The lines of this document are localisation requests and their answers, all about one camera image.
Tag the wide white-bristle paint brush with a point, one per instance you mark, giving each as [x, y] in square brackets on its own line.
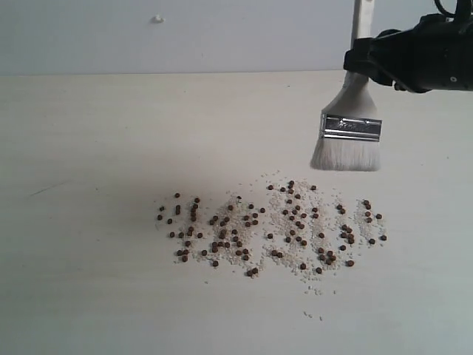
[349, 132]

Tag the scattered brown pellets and rice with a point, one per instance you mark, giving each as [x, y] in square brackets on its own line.
[313, 231]

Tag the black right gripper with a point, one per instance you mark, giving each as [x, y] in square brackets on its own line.
[438, 56]

